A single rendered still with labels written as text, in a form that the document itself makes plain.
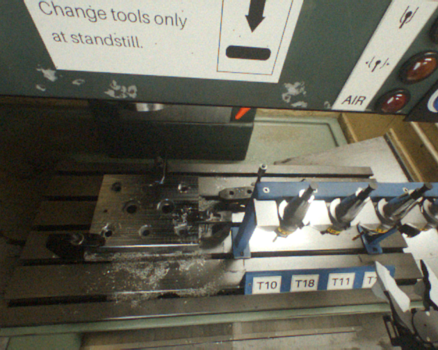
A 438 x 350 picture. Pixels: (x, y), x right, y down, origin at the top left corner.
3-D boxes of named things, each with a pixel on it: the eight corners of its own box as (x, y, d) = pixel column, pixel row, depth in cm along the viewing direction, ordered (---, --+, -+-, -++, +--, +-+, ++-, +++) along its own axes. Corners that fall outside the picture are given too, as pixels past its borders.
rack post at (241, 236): (250, 258, 77) (277, 216, 53) (233, 259, 77) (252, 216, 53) (247, 228, 83) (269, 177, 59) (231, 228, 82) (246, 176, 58)
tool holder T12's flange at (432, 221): (432, 203, 60) (441, 197, 58) (449, 226, 57) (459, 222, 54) (410, 205, 59) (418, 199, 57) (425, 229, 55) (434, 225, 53)
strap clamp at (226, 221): (229, 235, 81) (235, 214, 69) (187, 236, 79) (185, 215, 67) (228, 226, 83) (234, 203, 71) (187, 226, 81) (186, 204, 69)
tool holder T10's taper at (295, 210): (299, 201, 53) (311, 183, 47) (309, 219, 51) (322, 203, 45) (280, 205, 52) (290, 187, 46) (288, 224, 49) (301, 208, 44)
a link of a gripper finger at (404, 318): (377, 295, 48) (414, 344, 44) (382, 294, 47) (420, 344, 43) (393, 283, 50) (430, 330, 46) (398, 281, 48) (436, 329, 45)
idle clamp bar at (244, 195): (290, 203, 90) (296, 194, 85) (218, 210, 85) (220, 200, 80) (287, 191, 93) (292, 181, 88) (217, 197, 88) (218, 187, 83)
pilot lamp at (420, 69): (424, 85, 20) (447, 58, 18) (399, 83, 20) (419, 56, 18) (420, 80, 20) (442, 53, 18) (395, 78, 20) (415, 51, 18)
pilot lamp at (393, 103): (397, 116, 22) (415, 95, 21) (375, 114, 22) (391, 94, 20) (394, 111, 23) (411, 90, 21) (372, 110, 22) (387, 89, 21)
